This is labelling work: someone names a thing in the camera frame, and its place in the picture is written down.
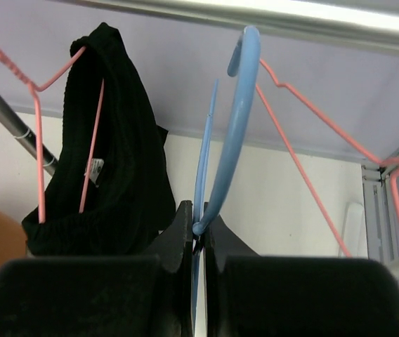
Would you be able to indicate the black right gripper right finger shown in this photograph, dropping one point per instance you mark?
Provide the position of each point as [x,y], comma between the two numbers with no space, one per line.
[252,295]

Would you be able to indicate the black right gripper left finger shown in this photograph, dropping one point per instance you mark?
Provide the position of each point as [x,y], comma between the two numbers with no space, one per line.
[148,294]

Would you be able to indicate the blue hanger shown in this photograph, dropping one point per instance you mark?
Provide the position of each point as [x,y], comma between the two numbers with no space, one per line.
[234,133]

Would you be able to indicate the black shorts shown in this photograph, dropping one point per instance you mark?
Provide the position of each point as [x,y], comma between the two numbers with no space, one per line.
[110,193]

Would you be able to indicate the pink hanger of black shorts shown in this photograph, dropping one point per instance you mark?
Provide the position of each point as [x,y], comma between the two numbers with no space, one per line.
[34,89]

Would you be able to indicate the metal clothes rack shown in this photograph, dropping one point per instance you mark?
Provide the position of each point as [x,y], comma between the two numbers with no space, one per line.
[357,28]

